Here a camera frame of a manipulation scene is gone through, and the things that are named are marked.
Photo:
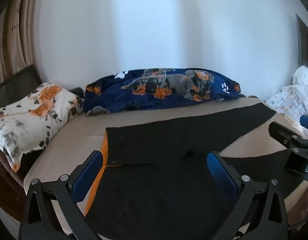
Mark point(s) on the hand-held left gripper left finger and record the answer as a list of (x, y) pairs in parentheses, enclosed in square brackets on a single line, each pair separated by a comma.
[(87, 177)]

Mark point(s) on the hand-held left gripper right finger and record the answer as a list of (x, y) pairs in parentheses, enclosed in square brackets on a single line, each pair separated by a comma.
[(221, 175)]

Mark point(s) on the black pants with orange lining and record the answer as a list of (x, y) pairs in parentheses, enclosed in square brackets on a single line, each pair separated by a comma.
[(164, 150)]

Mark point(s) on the person's right forearm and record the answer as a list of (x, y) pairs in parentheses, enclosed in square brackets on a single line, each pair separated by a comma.
[(304, 205)]

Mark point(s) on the white polka dot cloth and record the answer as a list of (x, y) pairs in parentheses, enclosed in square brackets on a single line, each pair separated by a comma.
[(294, 97)]

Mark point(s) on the beige bed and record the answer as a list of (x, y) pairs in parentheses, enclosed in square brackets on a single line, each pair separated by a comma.
[(76, 130)]

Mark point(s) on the floral white orange pillow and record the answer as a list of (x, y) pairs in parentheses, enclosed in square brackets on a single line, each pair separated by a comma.
[(31, 120)]

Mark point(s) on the dark grey cloth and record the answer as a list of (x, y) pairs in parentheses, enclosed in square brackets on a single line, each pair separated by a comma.
[(77, 92)]

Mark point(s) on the blue dog print blanket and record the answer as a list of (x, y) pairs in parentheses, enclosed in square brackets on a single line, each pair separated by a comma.
[(169, 90)]

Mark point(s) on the black headboard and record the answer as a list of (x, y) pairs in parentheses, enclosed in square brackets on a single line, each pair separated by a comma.
[(16, 80)]

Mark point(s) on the beige patterned curtain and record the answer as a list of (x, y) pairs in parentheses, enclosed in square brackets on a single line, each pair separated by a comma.
[(11, 42)]

